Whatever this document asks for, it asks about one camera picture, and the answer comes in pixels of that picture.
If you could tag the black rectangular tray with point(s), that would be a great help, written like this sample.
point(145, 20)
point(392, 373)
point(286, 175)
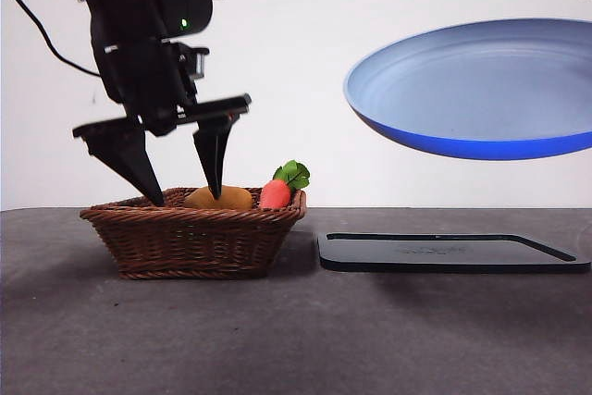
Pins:
point(370, 254)

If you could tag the blue round plate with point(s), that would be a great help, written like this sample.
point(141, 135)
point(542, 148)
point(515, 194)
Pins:
point(472, 85)

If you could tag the brown wicker basket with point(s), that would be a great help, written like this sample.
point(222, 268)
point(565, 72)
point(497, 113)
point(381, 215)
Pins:
point(185, 242)

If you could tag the yellow-brown potato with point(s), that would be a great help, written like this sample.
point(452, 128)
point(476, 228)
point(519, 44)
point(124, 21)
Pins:
point(236, 198)

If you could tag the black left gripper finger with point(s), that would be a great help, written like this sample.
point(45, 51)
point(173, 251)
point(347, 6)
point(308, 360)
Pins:
point(215, 154)
point(127, 154)

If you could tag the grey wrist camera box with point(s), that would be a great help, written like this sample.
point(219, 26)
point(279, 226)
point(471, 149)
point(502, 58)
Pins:
point(200, 62)

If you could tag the orange carrot with green leaves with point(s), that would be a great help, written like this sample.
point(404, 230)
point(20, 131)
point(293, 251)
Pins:
point(276, 193)

